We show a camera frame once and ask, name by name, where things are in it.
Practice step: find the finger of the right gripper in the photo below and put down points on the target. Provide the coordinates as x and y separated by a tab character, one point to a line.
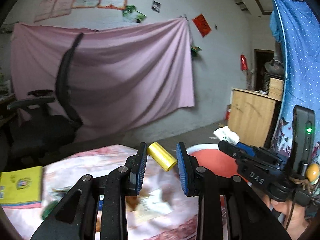
246	148

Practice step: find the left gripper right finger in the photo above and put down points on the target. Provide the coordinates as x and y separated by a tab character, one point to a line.
247	215

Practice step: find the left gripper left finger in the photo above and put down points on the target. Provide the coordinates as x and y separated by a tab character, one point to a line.
75	216

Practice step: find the white paper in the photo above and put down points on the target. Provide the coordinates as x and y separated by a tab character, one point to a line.
225	134

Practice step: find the yellow cylindrical roll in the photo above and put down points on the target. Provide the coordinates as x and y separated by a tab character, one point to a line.
161	156

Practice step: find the person's right hand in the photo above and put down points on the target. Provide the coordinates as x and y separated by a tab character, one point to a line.
297	224

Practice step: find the wooden cabinet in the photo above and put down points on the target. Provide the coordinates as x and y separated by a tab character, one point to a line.
253	116

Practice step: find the yellow bead charm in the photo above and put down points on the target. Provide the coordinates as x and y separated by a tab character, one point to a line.
312	172

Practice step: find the red bucket with white rim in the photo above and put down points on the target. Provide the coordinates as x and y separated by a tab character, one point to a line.
210	157

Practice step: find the black tracker with green light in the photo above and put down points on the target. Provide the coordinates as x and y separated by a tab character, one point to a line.
303	125

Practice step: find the yellow book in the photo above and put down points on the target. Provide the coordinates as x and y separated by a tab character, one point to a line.
22	189

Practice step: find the pink floral tablecloth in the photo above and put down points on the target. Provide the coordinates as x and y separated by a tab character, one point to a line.
161	211

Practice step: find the red hanging ornament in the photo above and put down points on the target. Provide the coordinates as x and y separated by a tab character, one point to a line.
243	63

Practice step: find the black office chair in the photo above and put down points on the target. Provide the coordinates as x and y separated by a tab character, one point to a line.
53	124

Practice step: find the green hanging item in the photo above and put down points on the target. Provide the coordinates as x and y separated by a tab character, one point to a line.
195	49

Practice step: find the pink hanging cloth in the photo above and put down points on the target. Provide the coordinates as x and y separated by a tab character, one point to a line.
120	78

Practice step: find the red diamond wall paper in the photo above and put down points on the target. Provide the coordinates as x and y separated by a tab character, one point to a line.
202	25

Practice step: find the small black wall photo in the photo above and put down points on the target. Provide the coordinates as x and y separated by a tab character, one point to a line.
156	6

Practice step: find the green wall pictures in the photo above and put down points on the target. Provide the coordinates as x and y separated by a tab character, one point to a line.
132	15

